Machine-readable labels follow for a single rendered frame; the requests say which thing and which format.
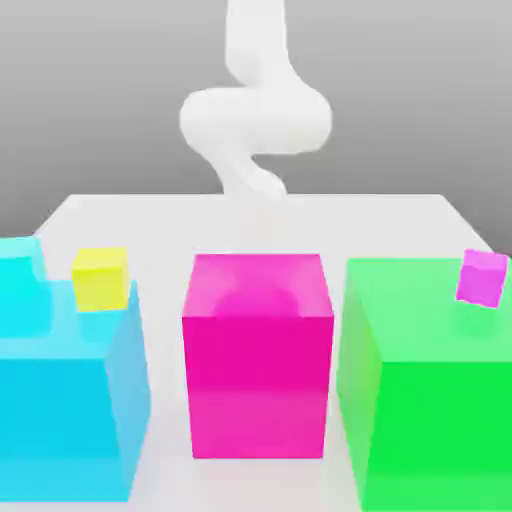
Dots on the large magenta box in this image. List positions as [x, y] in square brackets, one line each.
[258, 360]

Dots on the large cyan box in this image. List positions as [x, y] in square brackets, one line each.
[56, 400]

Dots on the small cyan cube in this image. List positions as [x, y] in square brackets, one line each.
[18, 296]

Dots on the small yellow cube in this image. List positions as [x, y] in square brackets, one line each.
[100, 280]

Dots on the small violet cube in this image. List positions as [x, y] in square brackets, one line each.
[481, 280]

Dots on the large green box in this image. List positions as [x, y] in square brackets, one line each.
[432, 420]

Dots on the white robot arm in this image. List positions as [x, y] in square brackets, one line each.
[256, 116]

